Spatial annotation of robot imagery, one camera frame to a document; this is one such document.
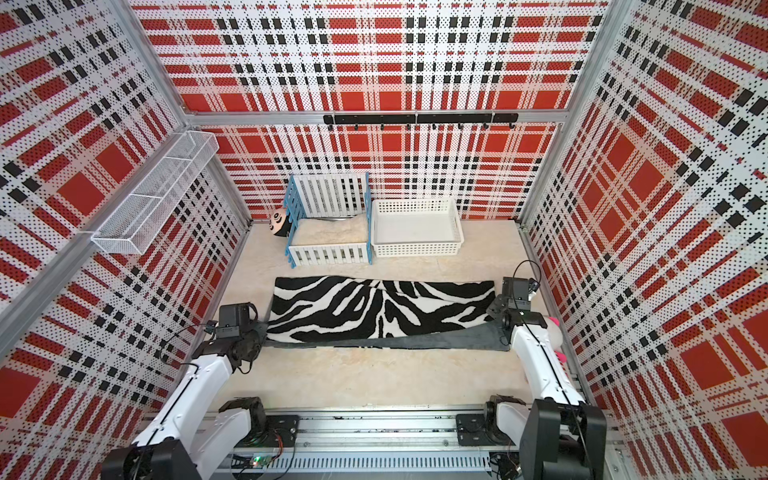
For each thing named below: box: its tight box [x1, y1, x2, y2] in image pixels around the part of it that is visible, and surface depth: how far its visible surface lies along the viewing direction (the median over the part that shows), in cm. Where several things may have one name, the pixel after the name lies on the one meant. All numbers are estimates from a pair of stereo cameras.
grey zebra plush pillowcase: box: [262, 276, 511, 352], surface depth 95 cm
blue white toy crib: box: [283, 172, 372, 269], surface depth 113 cm
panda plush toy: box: [268, 208, 290, 237], surface depth 113 cm
